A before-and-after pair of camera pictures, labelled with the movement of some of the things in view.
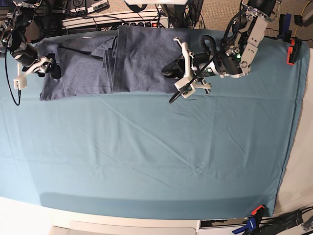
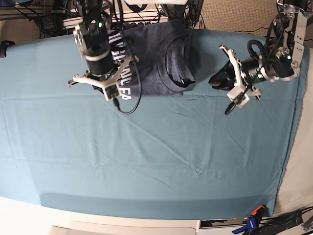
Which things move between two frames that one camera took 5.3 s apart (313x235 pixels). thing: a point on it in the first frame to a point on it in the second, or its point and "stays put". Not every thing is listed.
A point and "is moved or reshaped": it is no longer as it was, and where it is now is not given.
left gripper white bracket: (39, 65) to (109, 86)
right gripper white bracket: (180, 67) to (225, 80)
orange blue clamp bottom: (253, 222) stays put
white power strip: (157, 18) stays put
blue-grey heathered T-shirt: (128, 58) is moved or reshaped
